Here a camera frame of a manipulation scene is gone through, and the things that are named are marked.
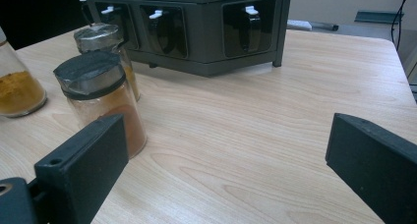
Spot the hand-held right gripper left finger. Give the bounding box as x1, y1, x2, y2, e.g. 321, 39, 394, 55
33, 113, 130, 224

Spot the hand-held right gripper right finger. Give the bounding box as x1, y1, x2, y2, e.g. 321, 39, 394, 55
325, 112, 417, 224

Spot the white-lid jar of yellow powder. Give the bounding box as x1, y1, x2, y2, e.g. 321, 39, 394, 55
0, 26, 48, 118

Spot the black-lid jar of orange powder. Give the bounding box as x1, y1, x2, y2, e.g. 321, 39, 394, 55
73, 23, 142, 102

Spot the dark grey spice rack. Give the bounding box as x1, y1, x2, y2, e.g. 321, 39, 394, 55
80, 0, 293, 78

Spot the black-lid jar of reddish powder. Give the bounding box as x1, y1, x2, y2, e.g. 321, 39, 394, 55
53, 50, 148, 160

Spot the white flat block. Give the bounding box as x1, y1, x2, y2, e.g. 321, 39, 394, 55
287, 19, 313, 31

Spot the black wall outlet cable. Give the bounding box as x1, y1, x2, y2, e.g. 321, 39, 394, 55
390, 0, 414, 51

